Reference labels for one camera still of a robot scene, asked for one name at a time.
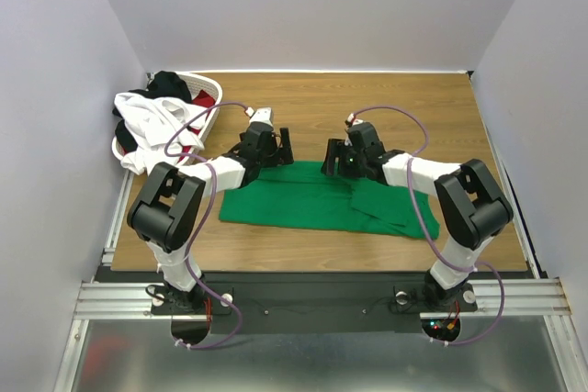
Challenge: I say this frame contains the green t shirt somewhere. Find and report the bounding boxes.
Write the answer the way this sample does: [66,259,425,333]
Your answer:
[219,161,424,239]

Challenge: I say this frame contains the white t shirt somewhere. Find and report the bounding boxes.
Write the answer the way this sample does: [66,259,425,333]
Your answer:
[114,92,186,175]

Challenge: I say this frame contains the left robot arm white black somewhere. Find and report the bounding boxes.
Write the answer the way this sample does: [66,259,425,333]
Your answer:
[127,122,294,313]

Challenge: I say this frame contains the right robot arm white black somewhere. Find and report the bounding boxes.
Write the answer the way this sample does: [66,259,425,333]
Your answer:
[321,121,514,309]

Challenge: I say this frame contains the red t shirt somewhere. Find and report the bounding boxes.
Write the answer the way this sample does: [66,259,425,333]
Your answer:
[170,90,218,164]

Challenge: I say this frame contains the black t shirt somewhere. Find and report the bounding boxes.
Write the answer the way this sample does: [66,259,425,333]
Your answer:
[112,71,193,154]

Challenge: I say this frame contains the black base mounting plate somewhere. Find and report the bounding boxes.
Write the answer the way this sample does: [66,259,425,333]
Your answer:
[146,272,478,344]

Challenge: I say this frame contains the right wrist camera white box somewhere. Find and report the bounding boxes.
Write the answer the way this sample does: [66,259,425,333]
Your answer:
[345,114,364,128]

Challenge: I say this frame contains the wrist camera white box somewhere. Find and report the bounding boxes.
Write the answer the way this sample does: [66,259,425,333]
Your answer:
[345,114,364,128]
[245,107,274,127]

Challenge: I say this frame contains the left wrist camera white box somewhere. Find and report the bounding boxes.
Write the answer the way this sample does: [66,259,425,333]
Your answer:
[245,107,274,127]

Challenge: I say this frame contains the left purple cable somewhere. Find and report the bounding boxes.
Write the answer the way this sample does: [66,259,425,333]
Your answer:
[164,101,254,351]

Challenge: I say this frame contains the purple cable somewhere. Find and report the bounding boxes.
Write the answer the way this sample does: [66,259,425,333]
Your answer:
[164,101,254,351]
[348,106,505,347]

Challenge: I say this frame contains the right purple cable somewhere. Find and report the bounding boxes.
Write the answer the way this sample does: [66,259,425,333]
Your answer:
[348,106,505,347]

